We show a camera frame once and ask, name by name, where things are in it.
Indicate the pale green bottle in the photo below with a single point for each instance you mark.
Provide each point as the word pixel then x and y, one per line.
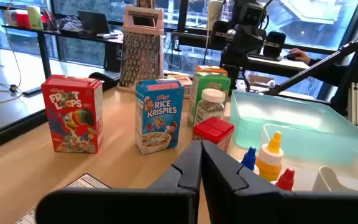
pixel 35 17

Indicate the person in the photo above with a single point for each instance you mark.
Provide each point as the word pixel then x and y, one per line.
pixel 337 74

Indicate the black laptop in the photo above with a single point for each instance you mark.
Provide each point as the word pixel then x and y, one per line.
pixel 93 21

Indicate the dark grey office desk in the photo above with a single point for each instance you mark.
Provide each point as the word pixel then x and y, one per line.
pixel 275 63

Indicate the person's hand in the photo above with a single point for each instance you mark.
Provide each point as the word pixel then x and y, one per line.
pixel 300 56

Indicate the white-lidded glass spice jar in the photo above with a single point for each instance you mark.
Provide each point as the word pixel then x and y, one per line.
pixel 210 105

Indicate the clear plastic bin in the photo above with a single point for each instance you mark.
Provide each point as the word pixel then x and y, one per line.
pixel 300 165

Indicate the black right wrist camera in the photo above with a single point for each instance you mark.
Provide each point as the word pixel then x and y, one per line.
pixel 249 14

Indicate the red Froot Loops cereal box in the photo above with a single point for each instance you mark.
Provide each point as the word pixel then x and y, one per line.
pixel 73 115

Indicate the blue Rice Krispies cereal box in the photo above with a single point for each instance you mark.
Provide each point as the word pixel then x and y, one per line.
pixel 158 118

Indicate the orange cereal box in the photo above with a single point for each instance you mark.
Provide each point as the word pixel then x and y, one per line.
pixel 211 70

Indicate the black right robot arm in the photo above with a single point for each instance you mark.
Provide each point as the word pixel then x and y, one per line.
pixel 233 71

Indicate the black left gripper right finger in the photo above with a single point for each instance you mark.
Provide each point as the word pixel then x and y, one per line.
pixel 259 207

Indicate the yellow Corn Pops cereal box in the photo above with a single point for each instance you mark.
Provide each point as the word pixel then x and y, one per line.
pixel 179 82

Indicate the red container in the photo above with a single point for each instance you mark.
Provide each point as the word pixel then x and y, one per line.
pixel 22 20

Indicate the black standing desk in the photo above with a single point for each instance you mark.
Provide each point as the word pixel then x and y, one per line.
pixel 73 32

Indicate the black aluminium table frame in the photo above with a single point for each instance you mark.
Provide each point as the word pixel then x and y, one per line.
pixel 11 133

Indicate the green Kellogg's cereal box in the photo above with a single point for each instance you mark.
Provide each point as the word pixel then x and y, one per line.
pixel 211 81

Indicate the teal plastic bin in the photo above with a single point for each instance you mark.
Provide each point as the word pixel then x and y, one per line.
pixel 291 112

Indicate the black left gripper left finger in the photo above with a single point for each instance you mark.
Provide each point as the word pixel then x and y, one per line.
pixel 179 202

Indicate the yellow-capped dye bottle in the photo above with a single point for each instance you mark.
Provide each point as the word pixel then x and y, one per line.
pixel 269 161

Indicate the blue-capped dye bottle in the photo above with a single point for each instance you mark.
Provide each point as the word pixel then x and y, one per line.
pixel 249 157

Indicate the silver aluminium rig post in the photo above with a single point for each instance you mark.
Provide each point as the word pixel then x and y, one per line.
pixel 354 102

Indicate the red-capped dye bottle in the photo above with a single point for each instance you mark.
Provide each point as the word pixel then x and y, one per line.
pixel 286 180

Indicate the red-lidded spice tin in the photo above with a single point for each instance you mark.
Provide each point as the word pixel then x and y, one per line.
pixel 213 130

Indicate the black computer mouse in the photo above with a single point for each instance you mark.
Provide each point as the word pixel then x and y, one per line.
pixel 289 57

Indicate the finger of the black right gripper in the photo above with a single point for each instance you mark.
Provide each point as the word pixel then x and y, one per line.
pixel 219 32
pixel 274 43

